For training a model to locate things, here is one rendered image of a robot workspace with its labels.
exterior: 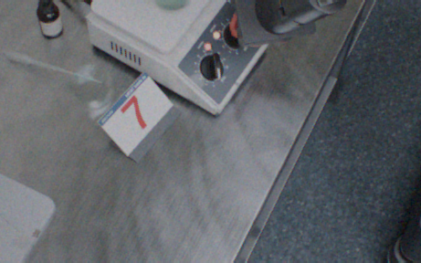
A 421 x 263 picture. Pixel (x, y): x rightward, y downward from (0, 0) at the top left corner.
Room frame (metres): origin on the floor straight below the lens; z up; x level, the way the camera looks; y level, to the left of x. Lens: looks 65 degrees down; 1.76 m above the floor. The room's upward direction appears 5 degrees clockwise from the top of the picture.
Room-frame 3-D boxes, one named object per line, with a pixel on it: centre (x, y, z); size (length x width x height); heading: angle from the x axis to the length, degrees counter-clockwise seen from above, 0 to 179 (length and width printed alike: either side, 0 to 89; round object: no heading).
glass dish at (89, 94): (0.53, 0.15, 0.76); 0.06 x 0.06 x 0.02
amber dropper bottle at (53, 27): (0.62, 0.22, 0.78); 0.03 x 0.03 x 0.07
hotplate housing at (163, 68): (0.61, 0.06, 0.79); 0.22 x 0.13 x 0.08; 62
